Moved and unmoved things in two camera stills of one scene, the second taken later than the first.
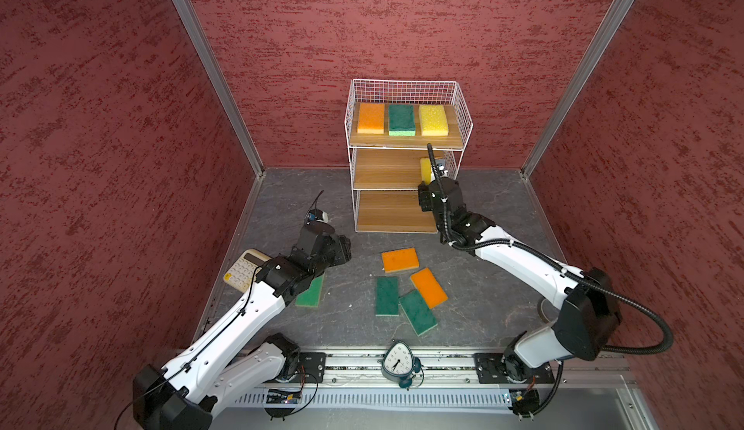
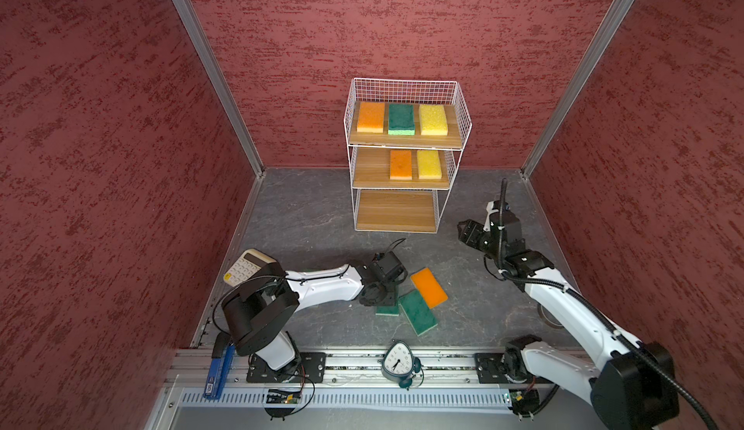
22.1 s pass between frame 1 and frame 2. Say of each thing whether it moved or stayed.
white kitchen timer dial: stayed
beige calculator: stayed
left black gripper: moved
